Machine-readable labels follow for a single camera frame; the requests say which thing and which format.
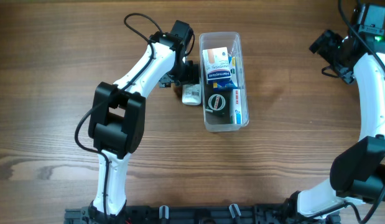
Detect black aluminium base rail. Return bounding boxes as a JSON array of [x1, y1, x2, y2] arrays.
[[63, 202, 341, 224]]

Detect clear plastic container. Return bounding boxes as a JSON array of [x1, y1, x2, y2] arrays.
[[199, 32, 249, 132]]

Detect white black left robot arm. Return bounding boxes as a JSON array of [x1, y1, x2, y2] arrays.
[[84, 21, 199, 223]]

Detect blue yellow medicine box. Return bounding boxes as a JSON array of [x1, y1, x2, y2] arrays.
[[213, 57, 238, 91]]

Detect white glue bottle clear cap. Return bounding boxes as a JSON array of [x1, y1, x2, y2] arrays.
[[182, 84, 202, 106]]

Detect white blue Hansaplast box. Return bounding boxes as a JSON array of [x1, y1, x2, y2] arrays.
[[202, 47, 231, 84]]

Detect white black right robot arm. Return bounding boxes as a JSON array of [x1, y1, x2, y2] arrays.
[[273, 1, 385, 223]]

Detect green white round-logo box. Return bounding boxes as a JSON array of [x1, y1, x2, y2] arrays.
[[205, 91, 231, 117]]

